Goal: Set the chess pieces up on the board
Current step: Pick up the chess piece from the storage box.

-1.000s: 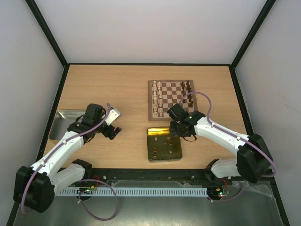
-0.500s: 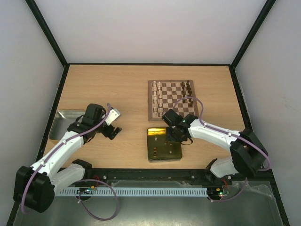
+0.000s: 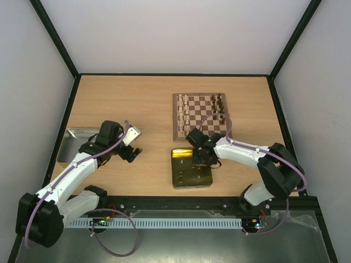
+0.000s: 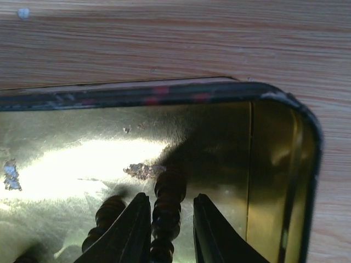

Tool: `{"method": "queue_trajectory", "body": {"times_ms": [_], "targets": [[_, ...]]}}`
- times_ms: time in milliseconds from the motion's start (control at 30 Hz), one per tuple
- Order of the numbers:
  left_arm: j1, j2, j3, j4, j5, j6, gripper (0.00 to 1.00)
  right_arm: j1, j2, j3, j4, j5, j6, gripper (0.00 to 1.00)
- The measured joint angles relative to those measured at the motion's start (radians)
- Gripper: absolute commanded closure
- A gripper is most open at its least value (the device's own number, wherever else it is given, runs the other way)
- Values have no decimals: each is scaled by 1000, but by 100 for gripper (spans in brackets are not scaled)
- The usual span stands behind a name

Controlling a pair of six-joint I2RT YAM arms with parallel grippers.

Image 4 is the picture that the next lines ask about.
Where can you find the dark piece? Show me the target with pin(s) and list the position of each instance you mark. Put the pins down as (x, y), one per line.
(170, 191)
(106, 215)

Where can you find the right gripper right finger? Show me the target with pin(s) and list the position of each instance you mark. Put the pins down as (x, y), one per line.
(215, 240)

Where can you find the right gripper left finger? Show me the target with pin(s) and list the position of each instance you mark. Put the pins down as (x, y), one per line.
(128, 238)

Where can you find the gold metal tin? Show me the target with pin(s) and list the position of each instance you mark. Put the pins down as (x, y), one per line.
(254, 149)

